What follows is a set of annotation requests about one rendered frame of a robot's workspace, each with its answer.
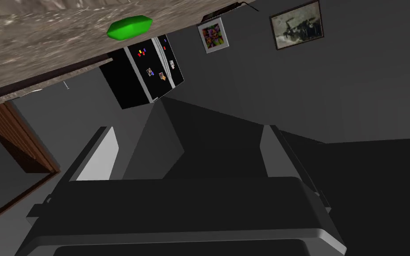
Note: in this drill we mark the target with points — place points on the black fridge with magnets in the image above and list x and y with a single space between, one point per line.
144 73

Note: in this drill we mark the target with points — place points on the colourful picture in pale frame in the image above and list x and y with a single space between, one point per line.
213 35

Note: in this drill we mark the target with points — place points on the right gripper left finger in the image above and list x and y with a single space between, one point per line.
96 160

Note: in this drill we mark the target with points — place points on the dark picture in brown frame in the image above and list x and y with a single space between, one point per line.
296 25

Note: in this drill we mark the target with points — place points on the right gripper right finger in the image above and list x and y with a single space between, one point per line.
275 153

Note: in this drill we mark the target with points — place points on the green rounded object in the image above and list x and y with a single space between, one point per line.
129 27

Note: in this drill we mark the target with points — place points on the brown wooden door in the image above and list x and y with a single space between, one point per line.
20 138

